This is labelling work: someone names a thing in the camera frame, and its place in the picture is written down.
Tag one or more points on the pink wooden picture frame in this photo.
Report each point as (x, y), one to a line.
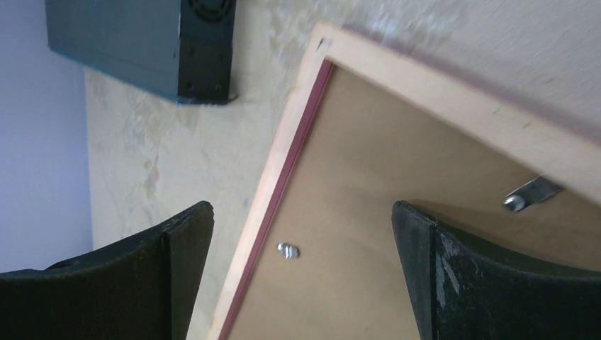
(544, 147)

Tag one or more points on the brown cardboard backing board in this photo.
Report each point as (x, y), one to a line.
(363, 151)

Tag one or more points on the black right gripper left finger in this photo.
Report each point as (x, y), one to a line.
(142, 287)

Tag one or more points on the silver frame retaining clip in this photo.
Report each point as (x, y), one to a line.
(288, 251)
(535, 191)

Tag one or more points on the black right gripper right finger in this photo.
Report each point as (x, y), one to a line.
(462, 286)

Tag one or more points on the dark blue network switch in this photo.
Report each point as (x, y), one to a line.
(180, 50)

